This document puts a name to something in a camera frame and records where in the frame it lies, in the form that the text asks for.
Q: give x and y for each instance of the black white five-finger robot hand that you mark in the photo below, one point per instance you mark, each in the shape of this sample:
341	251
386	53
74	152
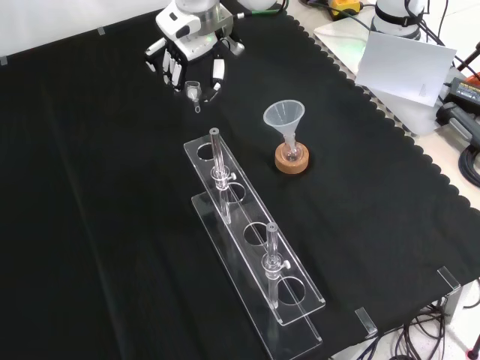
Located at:
195	47

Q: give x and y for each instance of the translucent plastic funnel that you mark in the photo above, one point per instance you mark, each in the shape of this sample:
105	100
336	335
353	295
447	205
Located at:
283	118

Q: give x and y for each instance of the small glass round-bottom flask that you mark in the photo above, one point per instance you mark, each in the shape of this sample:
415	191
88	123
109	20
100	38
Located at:
291	153

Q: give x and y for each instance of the clear acrylic funnel stand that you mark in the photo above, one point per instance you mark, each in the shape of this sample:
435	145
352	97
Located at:
262	255

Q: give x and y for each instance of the yellow stop button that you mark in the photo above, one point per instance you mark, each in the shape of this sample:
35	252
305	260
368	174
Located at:
345	7

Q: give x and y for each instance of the black bench cloth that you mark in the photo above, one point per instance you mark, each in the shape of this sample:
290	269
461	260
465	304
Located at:
93	187

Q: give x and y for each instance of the pale board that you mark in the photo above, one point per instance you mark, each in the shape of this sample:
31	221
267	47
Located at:
405	67

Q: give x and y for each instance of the red black tripod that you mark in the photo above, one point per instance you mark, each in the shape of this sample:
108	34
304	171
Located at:
467	63

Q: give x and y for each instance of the black power adapter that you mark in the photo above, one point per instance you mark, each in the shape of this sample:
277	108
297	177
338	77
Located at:
465	92

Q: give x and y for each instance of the clear cloth clip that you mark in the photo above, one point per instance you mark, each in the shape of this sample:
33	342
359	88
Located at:
365	320
449	278

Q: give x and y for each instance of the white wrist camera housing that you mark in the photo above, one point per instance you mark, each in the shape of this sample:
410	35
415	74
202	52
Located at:
176	22

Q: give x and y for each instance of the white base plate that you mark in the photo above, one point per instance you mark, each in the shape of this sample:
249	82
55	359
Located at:
339	35

